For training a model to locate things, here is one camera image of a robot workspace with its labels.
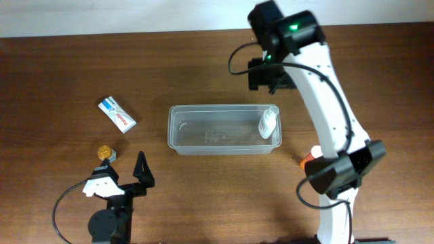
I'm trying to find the white Panadol box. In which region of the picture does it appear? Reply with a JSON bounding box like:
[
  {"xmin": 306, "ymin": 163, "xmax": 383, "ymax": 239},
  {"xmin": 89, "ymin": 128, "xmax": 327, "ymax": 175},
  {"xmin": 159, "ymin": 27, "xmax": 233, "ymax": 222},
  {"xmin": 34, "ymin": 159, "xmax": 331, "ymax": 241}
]
[{"xmin": 98, "ymin": 96, "xmax": 136, "ymax": 134}]

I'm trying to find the gold lid small jar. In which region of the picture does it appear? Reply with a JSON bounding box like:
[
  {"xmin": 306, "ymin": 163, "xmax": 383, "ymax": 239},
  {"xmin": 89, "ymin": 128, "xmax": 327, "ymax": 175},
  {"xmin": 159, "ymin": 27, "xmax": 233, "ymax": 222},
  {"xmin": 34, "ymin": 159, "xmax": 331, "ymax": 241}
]
[{"xmin": 97, "ymin": 146, "xmax": 117, "ymax": 162}]

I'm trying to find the clear plastic container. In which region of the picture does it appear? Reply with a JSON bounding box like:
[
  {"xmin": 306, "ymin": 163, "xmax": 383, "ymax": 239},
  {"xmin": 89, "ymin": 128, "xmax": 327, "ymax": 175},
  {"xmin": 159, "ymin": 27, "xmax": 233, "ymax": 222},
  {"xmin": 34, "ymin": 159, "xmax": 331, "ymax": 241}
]
[{"xmin": 167, "ymin": 104, "xmax": 283, "ymax": 155}]

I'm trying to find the orange bottle white cap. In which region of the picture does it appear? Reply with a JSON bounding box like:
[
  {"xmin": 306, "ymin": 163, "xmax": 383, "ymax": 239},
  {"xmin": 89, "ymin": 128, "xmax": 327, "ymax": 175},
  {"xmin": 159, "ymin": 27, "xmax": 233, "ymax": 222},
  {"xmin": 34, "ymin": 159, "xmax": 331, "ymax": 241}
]
[{"xmin": 299, "ymin": 145, "xmax": 323, "ymax": 169}]

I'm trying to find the white dropper bottle clear cap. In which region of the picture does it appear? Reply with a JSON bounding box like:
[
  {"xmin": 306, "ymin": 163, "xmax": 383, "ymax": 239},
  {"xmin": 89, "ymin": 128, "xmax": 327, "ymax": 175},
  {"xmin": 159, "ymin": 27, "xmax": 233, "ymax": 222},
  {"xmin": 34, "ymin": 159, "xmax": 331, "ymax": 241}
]
[{"xmin": 258, "ymin": 106, "xmax": 279, "ymax": 139}]

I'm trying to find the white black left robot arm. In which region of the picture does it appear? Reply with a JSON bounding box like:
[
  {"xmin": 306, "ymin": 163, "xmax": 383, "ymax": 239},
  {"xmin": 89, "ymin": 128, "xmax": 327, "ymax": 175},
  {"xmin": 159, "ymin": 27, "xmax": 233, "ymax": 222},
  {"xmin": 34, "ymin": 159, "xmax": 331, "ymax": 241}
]
[{"xmin": 83, "ymin": 151, "xmax": 155, "ymax": 244}]

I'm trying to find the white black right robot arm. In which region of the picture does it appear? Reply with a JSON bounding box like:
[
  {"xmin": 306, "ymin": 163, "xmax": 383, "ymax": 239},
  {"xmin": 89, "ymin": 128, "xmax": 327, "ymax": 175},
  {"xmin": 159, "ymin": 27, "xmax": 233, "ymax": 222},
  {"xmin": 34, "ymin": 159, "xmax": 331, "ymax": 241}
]
[{"xmin": 248, "ymin": 1, "xmax": 386, "ymax": 243}]

